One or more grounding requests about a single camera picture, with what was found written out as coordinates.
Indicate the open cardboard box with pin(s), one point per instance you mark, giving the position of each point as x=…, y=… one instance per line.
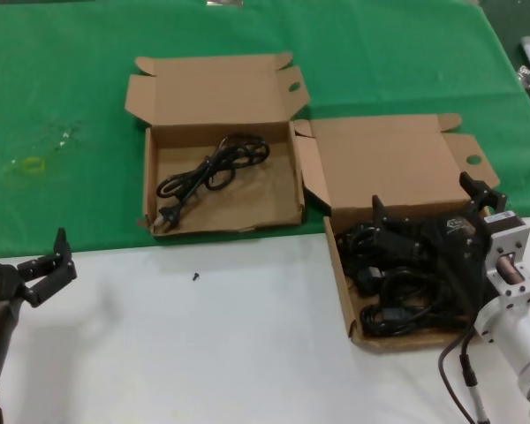
x=380, y=154

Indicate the metal clip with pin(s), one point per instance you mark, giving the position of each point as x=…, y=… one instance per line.
x=223, y=2

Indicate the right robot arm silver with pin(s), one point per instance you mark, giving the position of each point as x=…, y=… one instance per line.
x=521, y=335

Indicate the silver wrist coupling bracket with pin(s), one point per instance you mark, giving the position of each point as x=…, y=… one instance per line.
x=512, y=238

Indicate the cardboard box with torn rim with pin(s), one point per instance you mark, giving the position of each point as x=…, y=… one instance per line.
x=181, y=93

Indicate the bag of metal parts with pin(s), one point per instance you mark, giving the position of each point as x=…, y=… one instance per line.
x=524, y=77

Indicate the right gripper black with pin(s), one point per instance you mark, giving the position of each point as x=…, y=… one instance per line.
x=457, y=236

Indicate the green table cloth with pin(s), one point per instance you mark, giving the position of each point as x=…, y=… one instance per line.
x=70, y=66

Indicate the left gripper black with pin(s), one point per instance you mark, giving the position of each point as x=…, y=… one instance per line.
x=0, y=285

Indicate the yellow outline mark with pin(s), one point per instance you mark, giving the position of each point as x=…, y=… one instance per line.
x=24, y=167

